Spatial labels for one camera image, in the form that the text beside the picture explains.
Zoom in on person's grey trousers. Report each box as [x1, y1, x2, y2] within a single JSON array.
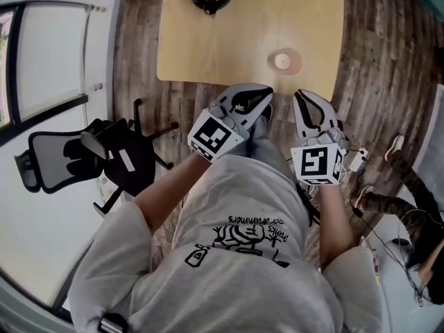
[[242, 116, 296, 183]]

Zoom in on white printed t-shirt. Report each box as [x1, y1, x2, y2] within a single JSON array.
[[68, 153, 384, 333]]

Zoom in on black mesh office chair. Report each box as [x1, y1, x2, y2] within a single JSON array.
[[13, 98, 180, 218]]

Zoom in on pink checkered cloth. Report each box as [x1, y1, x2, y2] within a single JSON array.
[[370, 248, 382, 277]]

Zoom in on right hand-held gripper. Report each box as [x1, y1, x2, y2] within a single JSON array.
[[290, 89, 350, 187]]

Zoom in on frosted glass partition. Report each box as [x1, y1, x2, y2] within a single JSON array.
[[411, 83, 444, 187]]

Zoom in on black body cable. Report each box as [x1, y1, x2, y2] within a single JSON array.
[[294, 182, 322, 228]]

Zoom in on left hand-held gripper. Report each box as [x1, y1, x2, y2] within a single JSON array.
[[187, 83, 274, 165]]

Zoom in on black strap buckle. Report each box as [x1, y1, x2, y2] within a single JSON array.
[[98, 312, 130, 333]]

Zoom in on white power strip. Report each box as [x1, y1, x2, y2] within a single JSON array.
[[348, 147, 368, 171]]

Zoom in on black framed window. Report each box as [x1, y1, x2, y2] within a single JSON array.
[[0, 0, 122, 135]]

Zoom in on person's left forearm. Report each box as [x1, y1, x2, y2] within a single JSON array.
[[133, 151, 212, 237]]

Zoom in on grey flat device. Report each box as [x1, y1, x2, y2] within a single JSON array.
[[117, 150, 136, 173]]

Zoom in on person's right forearm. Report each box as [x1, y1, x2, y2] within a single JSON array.
[[317, 185, 358, 273]]

